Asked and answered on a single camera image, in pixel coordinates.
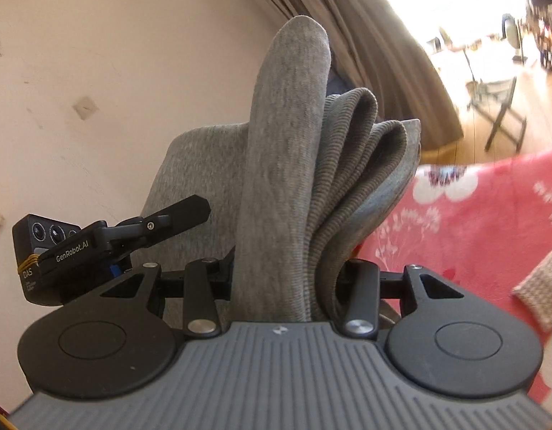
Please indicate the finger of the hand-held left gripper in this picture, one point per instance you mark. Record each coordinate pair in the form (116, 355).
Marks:
(186, 210)
(116, 271)

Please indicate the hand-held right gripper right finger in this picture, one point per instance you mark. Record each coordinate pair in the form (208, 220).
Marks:
(363, 277)

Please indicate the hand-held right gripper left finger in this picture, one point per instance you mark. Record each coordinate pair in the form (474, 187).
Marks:
(224, 277)

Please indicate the grey sweatpants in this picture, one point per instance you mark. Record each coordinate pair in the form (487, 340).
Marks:
(280, 143)

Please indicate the red floral blanket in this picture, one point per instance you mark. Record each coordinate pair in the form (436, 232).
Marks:
(459, 233)

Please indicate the beige knit sweater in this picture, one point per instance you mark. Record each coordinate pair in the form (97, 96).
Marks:
(544, 286)

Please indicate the folding chair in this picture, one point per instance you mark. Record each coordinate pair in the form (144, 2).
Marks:
(499, 116)

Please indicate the grey-brown curtain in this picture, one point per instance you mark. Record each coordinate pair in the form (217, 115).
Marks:
(370, 31)

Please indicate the standing fan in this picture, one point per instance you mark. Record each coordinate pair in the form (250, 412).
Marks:
(509, 31)

